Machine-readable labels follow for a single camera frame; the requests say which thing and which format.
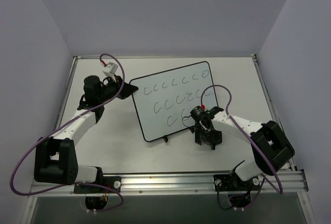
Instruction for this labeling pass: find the white whiteboard black frame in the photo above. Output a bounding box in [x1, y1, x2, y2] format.
[130, 61, 218, 142]

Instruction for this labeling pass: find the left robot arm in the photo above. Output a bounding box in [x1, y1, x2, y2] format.
[34, 76, 138, 192]

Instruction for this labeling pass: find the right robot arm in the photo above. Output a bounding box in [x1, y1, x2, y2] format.
[190, 106, 295, 189]

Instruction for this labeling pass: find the left whiteboard foot clip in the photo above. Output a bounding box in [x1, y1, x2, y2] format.
[163, 135, 169, 143]

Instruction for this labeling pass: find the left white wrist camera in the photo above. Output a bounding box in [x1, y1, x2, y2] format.
[102, 62, 118, 80]

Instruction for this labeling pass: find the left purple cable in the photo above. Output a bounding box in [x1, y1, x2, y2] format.
[10, 53, 124, 212]

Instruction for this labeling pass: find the aluminium left side rail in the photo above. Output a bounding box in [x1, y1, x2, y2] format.
[54, 56, 78, 129]

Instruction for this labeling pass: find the aluminium rail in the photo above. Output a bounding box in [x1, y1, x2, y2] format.
[54, 56, 78, 129]
[251, 54, 297, 171]
[28, 169, 310, 198]

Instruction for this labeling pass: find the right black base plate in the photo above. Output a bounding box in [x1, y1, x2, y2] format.
[213, 174, 243, 191]

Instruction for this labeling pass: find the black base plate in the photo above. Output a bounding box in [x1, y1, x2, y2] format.
[73, 175, 122, 194]
[213, 174, 243, 191]

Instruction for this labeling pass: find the aluminium right side rail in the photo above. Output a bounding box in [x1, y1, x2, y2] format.
[251, 54, 297, 171]

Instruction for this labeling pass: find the aluminium front rail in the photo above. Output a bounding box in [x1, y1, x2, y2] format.
[28, 169, 310, 198]

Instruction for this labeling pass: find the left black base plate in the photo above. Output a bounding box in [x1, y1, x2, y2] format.
[73, 175, 122, 194]

